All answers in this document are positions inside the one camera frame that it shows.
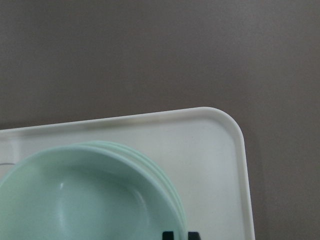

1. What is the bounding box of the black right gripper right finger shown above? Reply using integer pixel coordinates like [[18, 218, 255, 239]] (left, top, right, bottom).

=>
[[187, 231, 201, 240]]

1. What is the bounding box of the cream rabbit tray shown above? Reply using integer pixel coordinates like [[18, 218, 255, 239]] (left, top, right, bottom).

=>
[[0, 107, 255, 240]]

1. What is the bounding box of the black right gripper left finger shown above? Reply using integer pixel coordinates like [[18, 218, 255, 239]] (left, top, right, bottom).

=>
[[162, 231, 174, 240]]

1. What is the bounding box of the green bowl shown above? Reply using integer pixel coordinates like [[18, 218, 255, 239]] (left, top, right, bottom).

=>
[[77, 141, 188, 240], [85, 145, 183, 240], [0, 146, 187, 240]]

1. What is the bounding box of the green bowl on tray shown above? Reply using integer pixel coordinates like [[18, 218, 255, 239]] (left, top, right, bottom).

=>
[[85, 145, 183, 240]]

